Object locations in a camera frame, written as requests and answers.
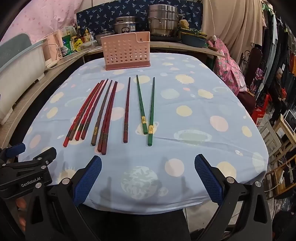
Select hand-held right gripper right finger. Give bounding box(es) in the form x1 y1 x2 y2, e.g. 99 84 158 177
194 154 274 241

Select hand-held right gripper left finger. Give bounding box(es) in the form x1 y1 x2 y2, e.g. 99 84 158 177
25 155 102 241

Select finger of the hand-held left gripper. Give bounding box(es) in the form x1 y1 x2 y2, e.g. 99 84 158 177
0 142 26 163
0 147 57 171

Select red black chopstick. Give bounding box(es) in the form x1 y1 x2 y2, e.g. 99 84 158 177
75 79 105 141
63 82 100 147

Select chopsticks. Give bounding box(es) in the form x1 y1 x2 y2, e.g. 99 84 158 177
68 80 102 141

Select dark red chopstick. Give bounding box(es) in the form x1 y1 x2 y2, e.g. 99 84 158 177
81 79 109 141
97 81 116 152
101 81 118 155
123 77 131 143

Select grey brown chopstick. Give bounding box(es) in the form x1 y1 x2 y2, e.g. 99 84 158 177
91 80 113 146

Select green chopstick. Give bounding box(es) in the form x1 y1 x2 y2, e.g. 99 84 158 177
136 75 148 135
147 77 155 146

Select pink perforated chopstick holder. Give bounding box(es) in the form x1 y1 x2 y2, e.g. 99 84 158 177
101 32 151 71

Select person's left hand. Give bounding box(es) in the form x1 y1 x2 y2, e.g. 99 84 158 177
15 198 27 232

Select blue dotted tablecloth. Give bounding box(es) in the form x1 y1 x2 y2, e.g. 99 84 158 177
18 53 270 215

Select white tub with teal rim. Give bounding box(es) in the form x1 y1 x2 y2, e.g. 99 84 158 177
0 34 47 126

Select maroon cushion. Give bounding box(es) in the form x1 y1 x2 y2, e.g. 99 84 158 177
237 90 257 114

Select wooden crate furniture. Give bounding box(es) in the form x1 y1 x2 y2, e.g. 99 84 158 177
259 113 296 200

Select pink electric kettle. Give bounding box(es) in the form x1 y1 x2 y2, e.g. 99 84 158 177
44 31 63 67

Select pink floral garment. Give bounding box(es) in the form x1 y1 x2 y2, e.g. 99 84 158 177
213 38 245 95

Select clear food container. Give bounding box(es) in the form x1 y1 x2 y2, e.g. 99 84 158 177
81 40 97 50

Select dark metal chair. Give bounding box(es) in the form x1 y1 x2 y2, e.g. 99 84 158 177
240 47 266 93

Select glass lid pot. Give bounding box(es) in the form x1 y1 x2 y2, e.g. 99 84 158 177
95 29 115 45

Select pink floral cloth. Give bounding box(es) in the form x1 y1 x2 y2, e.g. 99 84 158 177
5 0 84 44

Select blue basin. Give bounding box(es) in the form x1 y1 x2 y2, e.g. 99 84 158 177
180 32 207 48

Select row of hanging clothes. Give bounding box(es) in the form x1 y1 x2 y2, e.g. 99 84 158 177
261 5 296 93

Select silver rice cooker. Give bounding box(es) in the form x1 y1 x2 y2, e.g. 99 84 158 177
113 16 139 35

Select dark blue printed cloth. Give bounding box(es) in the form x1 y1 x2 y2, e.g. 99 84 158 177
76 0 204 40

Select beige curtain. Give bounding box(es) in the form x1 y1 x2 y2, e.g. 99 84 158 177
201 0 266 67

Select steel steamer pot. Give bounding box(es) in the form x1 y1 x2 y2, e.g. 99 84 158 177
147 4 179 37

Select white cord switch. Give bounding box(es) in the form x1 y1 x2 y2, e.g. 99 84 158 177
209 0 219 47

